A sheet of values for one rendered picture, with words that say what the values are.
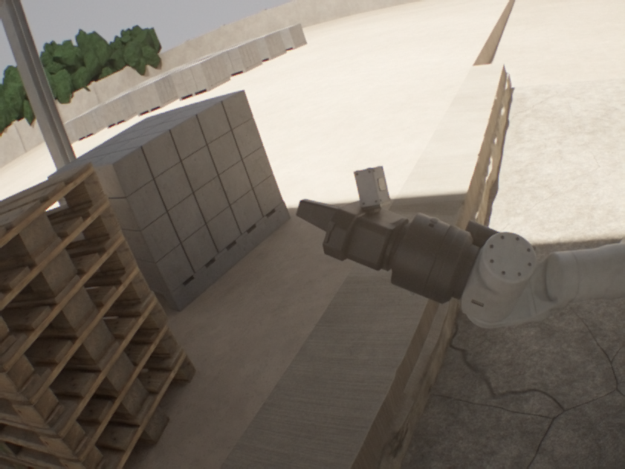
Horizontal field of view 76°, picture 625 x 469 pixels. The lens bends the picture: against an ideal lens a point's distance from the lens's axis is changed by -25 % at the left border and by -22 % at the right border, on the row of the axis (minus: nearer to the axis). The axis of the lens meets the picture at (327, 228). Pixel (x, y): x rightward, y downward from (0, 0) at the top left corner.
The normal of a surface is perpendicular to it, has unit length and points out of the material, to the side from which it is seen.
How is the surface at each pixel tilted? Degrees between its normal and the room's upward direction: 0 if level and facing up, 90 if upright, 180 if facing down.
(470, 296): 106
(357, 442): 0
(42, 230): 90
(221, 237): 90
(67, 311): 90
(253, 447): 0
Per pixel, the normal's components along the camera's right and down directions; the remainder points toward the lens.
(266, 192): 0.78, 0.04
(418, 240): -0.18, -0.36
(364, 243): -0.39, 0.18
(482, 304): -0.47, 0.73
